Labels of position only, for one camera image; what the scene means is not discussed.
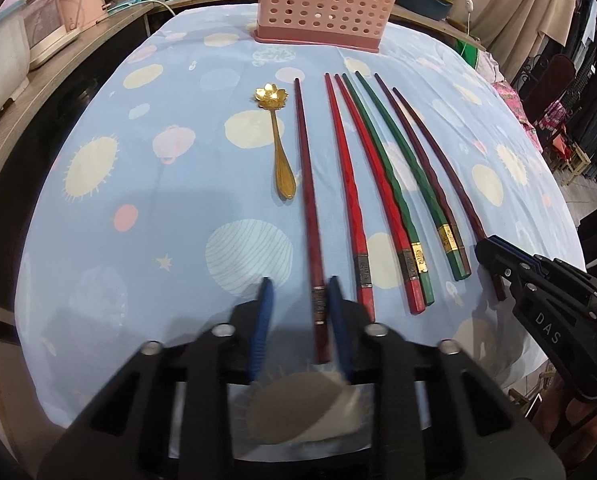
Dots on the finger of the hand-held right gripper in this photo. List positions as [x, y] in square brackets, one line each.
[533, 305]
[538, 264]

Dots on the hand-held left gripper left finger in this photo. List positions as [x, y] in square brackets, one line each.
[261, 322]

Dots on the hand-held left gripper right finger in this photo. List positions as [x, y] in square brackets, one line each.
[339, 322]

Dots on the green chopstick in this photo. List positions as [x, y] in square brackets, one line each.
[458, 265]
[427, 287]

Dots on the dark maroon chopstick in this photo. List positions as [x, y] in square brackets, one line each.
[426, 166]
[451, 182]

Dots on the dark red chopstick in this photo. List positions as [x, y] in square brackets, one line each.
[308, 200]

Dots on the gold flower spoon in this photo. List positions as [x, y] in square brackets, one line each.
[283, 180]

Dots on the pink perforated utensil basket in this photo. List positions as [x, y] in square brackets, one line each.
[323, 5]

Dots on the blue printed tablecloth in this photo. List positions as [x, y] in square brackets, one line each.
[178, 210]

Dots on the pink floral cloth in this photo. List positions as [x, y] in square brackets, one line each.
[516, 105]

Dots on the hanging dark clothes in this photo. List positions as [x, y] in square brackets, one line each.
[596, 100]

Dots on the beige curtain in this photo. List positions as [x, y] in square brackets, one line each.
[508, 5]

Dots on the wooden counter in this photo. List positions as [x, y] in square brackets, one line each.
[53, 80]

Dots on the clear lidded white appliance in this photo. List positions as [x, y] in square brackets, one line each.
[43, 25]

